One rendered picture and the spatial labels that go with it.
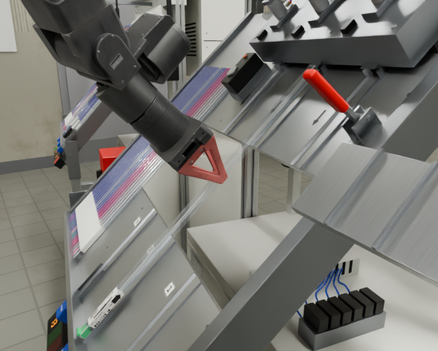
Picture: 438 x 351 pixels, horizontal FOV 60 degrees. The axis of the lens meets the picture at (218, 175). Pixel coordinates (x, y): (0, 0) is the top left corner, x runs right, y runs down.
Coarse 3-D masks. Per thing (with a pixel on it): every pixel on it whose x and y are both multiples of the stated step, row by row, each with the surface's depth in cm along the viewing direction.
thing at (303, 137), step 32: (256, 32) 89; (224, 64) 90; (416, 64) 43; (256, 96) 67; (320, 96) 53; (352, 96) 48; (384, 96) 43; (224, 128) 67; (288, 128) 53; (320, 128) 47; (288, 160) 48; (320, 160) 44
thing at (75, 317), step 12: (72, 252) 76; (72, 264) 72; (72, 276) 67; (72, 288) 64; (72, 300) 61; (72, 312) 58; (72, 324) 55; (72, 336) 53; (72, 348) 51; (84, 348) 52
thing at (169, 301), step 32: (128, 224) 69; (160, 224) 61; (96, 256) 70; (128, 256) 61; (160, 256) 55; (96, 288) 62; (160, 288) 50; (192, 288) 45; (128, 320) 50; (160, 320) 45; (192, 320) 42
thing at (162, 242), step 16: (304, 80) 54; (288, 96) 54; (272, 112) 54; (256, 128) 54; (240, 144) 55; (240, 160) 54; (208, 192) 53; (192, 208) 53; (176, 224) 53; (160, 240) 53; (144, 256) 53; (128, 288) 53; (80, 336) 52
